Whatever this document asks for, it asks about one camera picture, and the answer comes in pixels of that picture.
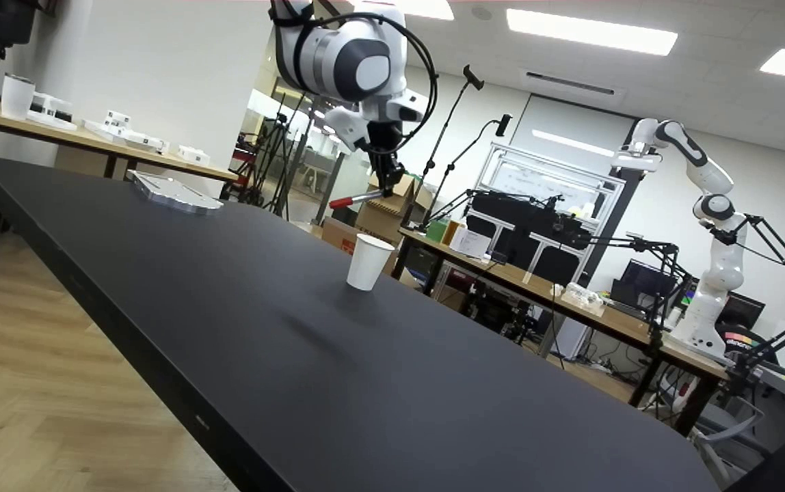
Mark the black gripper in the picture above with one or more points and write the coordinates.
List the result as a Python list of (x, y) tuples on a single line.
[(383, 142)]

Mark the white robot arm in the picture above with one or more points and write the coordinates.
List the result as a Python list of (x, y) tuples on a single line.
[(369, 63)]

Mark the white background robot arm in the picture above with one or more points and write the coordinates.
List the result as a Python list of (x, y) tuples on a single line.
[(714, 210)]

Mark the white paper cup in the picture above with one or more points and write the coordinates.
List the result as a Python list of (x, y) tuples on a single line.
[(368, 260)]

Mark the stacked cardboard boxes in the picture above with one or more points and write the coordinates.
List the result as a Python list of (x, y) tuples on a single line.
[(382, 216)]

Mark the wooden desk with black legs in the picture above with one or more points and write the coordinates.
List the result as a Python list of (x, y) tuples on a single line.
[(659, 348)]

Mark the wooden side desk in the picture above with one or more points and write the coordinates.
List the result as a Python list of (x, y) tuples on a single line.
[(86, 141)]

